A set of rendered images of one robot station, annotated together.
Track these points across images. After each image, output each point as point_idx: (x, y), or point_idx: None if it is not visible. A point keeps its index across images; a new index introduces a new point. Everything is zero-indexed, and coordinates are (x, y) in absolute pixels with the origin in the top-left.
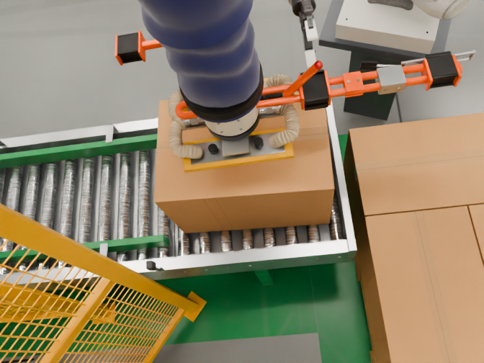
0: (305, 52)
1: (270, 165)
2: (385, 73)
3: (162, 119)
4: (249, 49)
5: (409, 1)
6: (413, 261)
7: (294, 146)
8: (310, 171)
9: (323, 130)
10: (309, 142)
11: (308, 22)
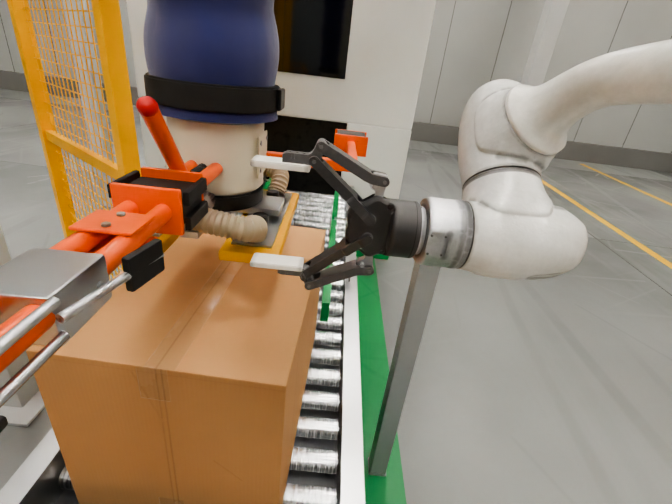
0: (298, 257)
1: (157, 288)
2: (61, 261)
3: (297, 228)
4: None
5: None
6: None
7: (166, 318)
8: (99, 326)
9: (168, 362)
10: (157, 336)
11: (294, 151)
